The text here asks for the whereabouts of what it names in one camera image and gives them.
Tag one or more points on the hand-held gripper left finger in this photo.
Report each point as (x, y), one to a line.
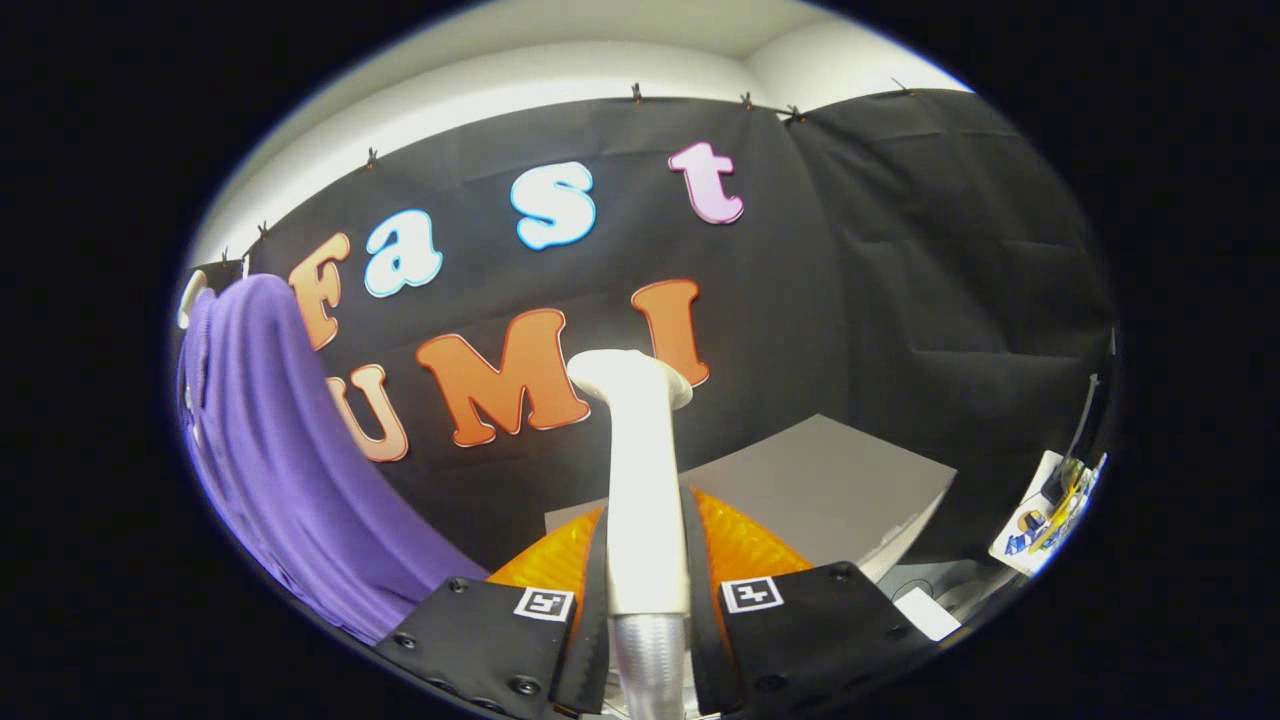
(592, 650)

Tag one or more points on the dark computer monitor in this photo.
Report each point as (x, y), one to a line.
(1098, 420)

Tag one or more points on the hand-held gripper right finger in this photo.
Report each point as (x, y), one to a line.
(700, 640)

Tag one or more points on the white tray of tools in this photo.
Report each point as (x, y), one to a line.
(1035, 520)

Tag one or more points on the grey cabinet with drawers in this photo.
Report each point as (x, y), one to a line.
(830, 480)

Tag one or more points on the cream plastic clothes hanger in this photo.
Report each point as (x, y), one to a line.
(188, 305)

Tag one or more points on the black backdrop cloth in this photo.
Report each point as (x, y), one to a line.
(880, 300)

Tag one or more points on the white paper sheet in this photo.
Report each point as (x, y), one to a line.
(925, 613)

